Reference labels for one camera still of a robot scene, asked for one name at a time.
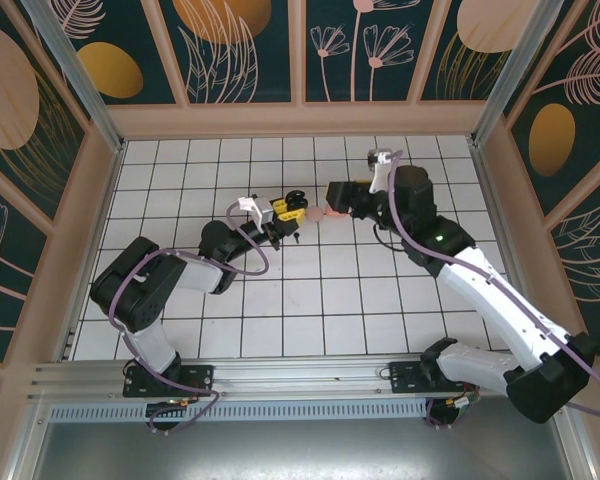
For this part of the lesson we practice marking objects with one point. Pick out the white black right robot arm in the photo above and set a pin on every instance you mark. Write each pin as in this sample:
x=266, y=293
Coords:
x=495, y=305

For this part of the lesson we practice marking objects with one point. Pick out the dark panel feather outlines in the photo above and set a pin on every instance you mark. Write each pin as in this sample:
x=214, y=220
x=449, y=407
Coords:
x=590, y=260

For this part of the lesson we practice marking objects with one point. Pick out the dark panel orange circle leaves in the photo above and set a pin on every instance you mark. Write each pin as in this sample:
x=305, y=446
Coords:
x=220, y=60

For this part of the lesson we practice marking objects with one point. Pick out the dark panel outlined flowers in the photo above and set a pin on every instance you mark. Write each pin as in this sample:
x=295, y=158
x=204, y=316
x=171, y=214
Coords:
x=350, y=75

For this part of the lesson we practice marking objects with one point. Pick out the dark panel single flower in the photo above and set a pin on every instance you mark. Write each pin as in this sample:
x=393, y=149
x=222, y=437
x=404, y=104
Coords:
x=5, y=260

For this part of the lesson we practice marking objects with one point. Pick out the dark panel gold oval feathers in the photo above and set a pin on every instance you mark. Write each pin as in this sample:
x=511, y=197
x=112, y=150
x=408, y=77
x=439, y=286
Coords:
x=580, y=100

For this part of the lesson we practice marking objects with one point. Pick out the aluminium corner post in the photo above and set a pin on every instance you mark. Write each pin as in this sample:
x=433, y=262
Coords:
x=75, y=75
x=517, y=70

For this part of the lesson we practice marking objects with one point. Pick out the grey metal sheet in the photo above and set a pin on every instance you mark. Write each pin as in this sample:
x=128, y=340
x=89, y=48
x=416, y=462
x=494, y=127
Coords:
x=300, y=455

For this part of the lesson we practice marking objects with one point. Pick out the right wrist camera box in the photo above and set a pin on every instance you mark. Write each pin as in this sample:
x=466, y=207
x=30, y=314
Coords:
x=380, y=172

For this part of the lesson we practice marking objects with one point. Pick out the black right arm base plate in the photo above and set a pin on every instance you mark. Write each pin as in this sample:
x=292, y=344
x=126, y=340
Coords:
x=405, y=380

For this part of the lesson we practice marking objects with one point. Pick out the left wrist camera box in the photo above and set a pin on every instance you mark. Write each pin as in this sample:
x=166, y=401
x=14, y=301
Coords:
x=260, y=212

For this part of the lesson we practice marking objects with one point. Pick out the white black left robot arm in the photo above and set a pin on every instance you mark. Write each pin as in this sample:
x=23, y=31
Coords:
x=195, y=275

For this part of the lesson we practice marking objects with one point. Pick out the aluminium table edge profile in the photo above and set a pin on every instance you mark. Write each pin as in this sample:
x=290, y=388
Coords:
x=495, y=215
x=107, y=200

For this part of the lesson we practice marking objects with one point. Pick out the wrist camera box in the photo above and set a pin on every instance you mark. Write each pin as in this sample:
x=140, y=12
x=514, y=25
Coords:
x=260, y=212
x=380, y=172

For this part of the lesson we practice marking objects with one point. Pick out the dark panel peach circle gold lines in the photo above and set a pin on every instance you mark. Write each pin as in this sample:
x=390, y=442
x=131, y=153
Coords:
x=10, y=100

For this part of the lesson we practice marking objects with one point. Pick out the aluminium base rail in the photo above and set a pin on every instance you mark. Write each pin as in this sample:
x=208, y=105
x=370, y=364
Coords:
x=300, y=380

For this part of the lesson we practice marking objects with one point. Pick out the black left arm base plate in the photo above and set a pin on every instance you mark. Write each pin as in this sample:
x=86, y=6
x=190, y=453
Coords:
x=200, y=380

